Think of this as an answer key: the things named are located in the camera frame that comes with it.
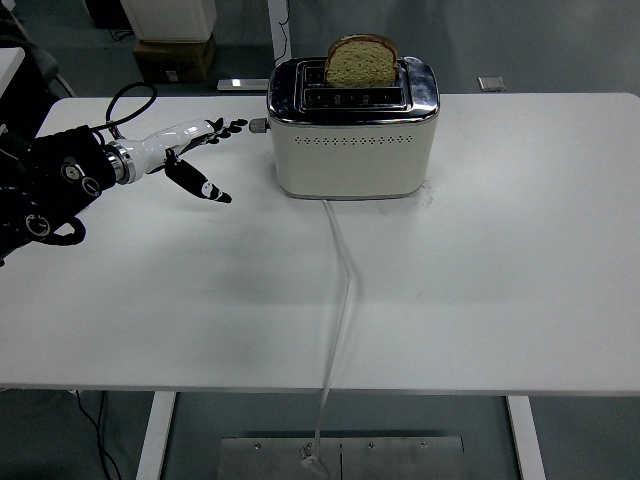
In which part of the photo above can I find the white toaster power cord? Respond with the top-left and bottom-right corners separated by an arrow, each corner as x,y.
298,198 -> 357,479

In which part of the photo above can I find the cream toaster chrome top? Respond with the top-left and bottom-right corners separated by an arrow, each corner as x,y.
249,55 -> 441,201

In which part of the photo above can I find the brown bread slice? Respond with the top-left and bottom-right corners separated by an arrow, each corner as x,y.
324,33 -> 401,87

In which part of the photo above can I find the black box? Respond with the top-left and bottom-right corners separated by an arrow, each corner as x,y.
87,0 -> 130,29

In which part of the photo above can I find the white table leg with foot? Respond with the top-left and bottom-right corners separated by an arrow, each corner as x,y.
217,0 -> 293,93

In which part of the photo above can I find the black floor cable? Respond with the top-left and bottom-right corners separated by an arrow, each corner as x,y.
74,391 -> 124,480

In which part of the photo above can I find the brown cardboard box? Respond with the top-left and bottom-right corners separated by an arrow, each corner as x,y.
132,33 -> 217,84

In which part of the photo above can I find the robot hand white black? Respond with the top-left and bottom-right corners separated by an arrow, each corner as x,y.
130,117 -> 250,204

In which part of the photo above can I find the white side table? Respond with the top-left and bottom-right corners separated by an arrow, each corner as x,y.
0,47 -> 26,96

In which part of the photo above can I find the person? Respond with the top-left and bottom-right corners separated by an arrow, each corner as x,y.
0,7 -> 76,139

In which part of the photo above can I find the white box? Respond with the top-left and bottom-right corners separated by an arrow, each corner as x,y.
119,0 -> 218,43

